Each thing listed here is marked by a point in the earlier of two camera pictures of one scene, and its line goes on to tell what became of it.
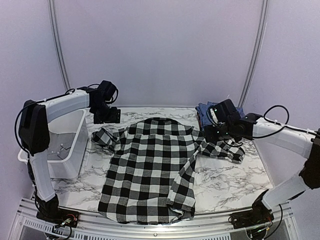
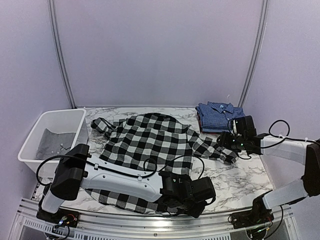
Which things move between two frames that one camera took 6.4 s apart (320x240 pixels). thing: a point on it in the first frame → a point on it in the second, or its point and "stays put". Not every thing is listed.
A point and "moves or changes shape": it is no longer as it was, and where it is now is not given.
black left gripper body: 103,113 → 192,210
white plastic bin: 69,167 stays put
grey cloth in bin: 60,145 stays put
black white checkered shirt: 149,169 moves or changes shape
